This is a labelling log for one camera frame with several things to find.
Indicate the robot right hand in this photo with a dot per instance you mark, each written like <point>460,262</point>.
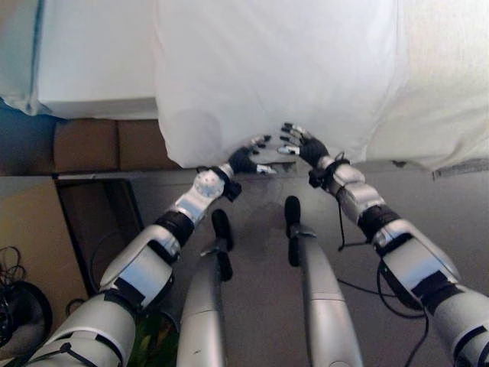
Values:
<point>313,150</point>

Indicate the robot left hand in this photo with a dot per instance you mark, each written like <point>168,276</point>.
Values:
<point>242,160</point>

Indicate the white duvet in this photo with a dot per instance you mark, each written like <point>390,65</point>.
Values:
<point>267,76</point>

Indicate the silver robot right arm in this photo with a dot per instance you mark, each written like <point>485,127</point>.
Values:
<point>416,264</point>

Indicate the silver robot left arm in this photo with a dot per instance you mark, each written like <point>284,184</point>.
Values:
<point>137,264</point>

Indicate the brown bed base panel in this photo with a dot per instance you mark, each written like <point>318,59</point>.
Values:
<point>143,145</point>
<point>86,145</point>

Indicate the white bed sheet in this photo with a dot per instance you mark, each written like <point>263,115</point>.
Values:
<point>443,84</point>

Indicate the dark robot right foot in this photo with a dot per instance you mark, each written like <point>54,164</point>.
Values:
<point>293,218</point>

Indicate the dark robot foot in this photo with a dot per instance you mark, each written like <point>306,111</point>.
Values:
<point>221,229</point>
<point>293,218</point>

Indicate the dark robot left foot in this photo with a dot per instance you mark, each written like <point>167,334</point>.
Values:
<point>221,229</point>

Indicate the dark framed panel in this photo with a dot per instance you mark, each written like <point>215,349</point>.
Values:
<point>99,221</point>

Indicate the silver robot right leg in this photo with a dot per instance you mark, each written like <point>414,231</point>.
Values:
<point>328,306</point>

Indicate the silver robot leg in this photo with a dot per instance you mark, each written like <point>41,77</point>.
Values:
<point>200,321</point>
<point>328,306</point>

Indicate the silver robot left leg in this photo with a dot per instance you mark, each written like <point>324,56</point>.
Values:
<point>200,321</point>

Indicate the white mattress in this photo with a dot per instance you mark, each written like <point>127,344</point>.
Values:
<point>95,53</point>

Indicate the green leafy item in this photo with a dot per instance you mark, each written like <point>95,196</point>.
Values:
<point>154,342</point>

